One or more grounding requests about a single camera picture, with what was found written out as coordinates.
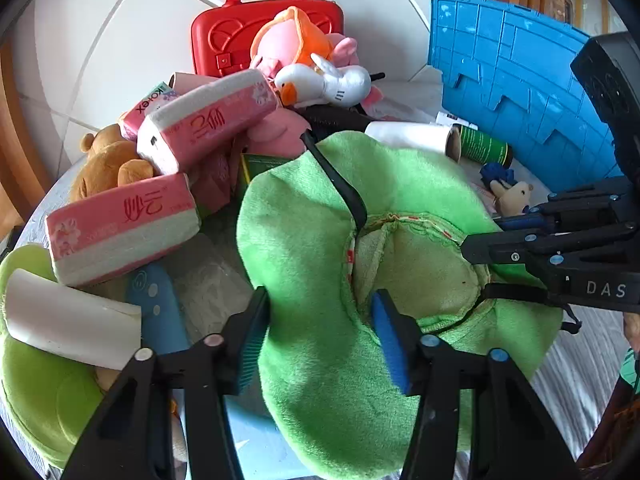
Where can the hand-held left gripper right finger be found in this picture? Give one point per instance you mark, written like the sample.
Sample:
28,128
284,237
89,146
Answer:
390,345

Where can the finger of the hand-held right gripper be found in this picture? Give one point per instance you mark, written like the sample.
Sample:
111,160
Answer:
520,221
550,260

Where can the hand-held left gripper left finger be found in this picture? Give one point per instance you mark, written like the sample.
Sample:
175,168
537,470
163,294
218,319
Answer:
252,340

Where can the green plush hat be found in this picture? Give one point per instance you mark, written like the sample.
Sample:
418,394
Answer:
310,240

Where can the blue plastic storage crate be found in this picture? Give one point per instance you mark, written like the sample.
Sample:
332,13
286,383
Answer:
500,60

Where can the small beige plush bunny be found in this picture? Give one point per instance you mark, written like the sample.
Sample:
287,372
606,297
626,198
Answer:
512,197

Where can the green can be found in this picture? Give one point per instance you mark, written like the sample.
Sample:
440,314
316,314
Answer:
482,146

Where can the white paper roll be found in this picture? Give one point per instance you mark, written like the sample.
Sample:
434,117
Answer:
405,135

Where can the pink tissue pack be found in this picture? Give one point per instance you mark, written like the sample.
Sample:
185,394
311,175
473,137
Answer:
120,230
200,125

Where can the dark green box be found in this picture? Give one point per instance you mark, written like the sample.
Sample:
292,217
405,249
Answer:
265,162

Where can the white curved card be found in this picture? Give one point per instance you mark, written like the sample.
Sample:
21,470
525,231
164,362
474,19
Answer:
65,320

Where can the black hair dryer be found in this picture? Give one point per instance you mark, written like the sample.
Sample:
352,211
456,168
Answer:
340,117

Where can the lime green cushion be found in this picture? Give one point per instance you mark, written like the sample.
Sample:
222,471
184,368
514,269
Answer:
40,400

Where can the white goose plush toy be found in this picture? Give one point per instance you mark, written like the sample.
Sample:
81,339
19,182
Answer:
345,82

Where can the brown teddy bear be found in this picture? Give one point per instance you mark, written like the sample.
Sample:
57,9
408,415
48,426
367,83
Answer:
107,165

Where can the pink and green packet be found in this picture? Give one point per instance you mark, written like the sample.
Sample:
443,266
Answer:
145,110

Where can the pink pig plush toy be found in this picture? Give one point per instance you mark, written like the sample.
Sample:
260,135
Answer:
280,40

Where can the red toy suitcase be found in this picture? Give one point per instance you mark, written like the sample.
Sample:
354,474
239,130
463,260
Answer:
220,35

